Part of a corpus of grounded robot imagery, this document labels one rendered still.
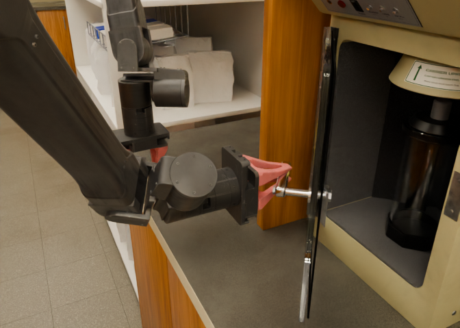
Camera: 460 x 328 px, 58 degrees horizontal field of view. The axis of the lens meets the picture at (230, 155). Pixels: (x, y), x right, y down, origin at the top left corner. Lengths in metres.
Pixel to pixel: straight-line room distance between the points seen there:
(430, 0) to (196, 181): 0.34
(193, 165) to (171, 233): 0.48
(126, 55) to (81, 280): 1.73
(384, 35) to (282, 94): 0.23
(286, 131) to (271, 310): 0.35
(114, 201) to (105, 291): 1.76
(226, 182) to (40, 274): 1.97
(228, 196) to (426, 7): 0.34
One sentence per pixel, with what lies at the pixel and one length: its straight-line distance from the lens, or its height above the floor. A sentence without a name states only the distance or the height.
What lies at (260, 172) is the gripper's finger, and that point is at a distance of 0.58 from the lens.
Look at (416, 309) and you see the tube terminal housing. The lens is 0.79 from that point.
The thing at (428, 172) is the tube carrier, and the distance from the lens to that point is 0.77.
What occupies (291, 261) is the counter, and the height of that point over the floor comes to 0.94.
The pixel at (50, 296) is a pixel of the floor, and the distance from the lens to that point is 2.32.
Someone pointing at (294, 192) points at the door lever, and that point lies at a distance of 0.59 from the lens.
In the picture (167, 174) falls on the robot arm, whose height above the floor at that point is 1.28.
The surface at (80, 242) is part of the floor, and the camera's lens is 2.62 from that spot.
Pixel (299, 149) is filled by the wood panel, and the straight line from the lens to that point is 0.91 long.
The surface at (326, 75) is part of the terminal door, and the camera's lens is 0.49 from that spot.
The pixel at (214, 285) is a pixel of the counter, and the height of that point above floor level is 0.94.
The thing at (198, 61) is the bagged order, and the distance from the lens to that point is 1.77.
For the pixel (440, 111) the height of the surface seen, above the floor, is 1.27.
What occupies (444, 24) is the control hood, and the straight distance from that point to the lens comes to 0.58.
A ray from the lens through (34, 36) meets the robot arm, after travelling 0.32.
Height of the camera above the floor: 1.50
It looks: 26 degrees down
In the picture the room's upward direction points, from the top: straight up
